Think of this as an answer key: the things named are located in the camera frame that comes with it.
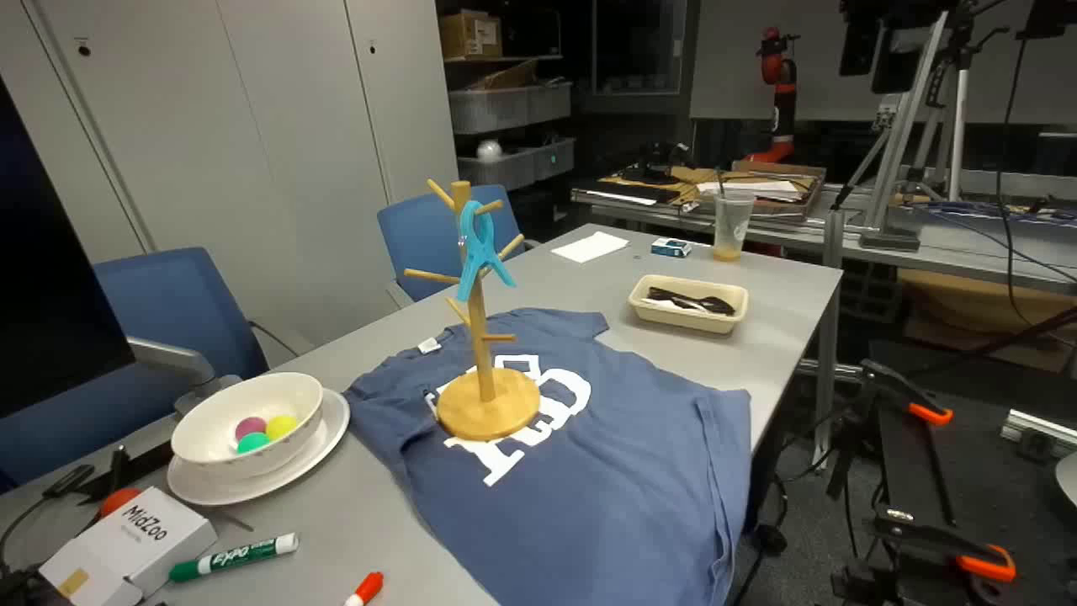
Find white paper sheet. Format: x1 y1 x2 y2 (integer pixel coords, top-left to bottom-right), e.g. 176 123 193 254
547 230 631 270

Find wooden mug tree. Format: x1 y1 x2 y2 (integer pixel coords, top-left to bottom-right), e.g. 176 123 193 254
401 175 545 444

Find blue office chair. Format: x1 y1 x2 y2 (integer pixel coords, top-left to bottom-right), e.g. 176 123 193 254
372 182 524 303
0 244 272 490

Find beige plastic tray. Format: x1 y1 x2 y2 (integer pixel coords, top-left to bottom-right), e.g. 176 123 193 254
626 270 752 340

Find black plastic cutlery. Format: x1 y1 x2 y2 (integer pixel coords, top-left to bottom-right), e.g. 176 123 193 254
645 282 740 318

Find blue printed t-shirt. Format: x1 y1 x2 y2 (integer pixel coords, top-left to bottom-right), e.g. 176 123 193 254
342 305 752 606

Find red and black figure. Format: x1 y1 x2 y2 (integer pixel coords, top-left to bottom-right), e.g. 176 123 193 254
752 28 805 167

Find red whiteboard marker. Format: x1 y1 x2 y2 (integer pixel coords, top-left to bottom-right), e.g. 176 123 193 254
342 570 388 606

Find white bowl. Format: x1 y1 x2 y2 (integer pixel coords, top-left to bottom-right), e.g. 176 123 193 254
168 371 328 472

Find green whiteboard marker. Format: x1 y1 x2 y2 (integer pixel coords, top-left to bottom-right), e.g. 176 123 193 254
165 528 301 585

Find white cardboard box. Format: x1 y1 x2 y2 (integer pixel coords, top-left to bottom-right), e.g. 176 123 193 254
38 485 217 606

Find black monitor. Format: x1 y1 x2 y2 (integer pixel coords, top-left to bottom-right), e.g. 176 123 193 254
0 76 138 422

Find orange handled clamp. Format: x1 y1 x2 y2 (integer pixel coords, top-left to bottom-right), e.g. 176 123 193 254
873 506 1022 590
855 356 958 433

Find aluminium frame stand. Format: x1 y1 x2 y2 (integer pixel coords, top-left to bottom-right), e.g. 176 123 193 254
855 11 968 251

